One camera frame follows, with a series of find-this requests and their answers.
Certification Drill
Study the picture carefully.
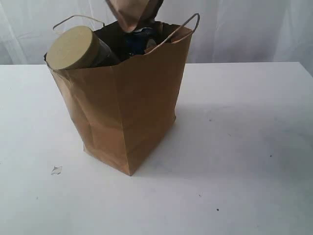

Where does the brown paper shopping bag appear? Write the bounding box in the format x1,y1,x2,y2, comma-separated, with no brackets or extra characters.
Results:
50,22,194,175

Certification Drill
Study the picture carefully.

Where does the spaghetti packet dark blue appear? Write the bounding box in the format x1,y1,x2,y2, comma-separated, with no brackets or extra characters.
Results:
124,27,160,57

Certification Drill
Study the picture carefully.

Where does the brown pouch orange label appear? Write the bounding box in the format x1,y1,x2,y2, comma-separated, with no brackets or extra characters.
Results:
106,0,163,33

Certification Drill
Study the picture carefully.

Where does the clear jar gold lid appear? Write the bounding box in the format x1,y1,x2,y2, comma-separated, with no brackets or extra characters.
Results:
45,26,120,70

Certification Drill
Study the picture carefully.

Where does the clear plastic scrap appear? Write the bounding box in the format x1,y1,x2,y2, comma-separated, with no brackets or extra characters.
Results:
51,166,63,175

